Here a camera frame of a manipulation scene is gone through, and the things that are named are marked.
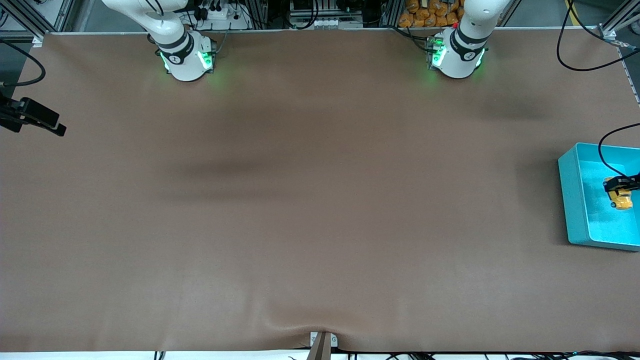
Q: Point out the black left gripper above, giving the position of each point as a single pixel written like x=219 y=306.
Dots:
x=621 y=183

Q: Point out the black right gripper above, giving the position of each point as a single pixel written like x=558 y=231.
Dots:
x=11 y=114

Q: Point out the yellow beetle toy car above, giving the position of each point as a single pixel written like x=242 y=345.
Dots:
x=622 y=201

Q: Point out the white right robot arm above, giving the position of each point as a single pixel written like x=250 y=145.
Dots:
x=185 y=60

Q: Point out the teal plastic bin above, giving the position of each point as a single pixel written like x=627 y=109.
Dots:
x=575 y=200

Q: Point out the white power strip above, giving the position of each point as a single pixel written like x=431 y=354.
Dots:
x=220 y=15

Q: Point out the pile of orange packets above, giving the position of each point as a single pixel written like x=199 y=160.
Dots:
x=425 y=15

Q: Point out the brown table mat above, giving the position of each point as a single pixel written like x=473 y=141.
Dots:
x=320 y=200

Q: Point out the aluminium frame post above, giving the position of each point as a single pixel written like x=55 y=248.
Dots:
x=24 y=17
x=620 y=17

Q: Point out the metal table clamp bracket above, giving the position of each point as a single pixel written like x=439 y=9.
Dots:
x=322 y=347

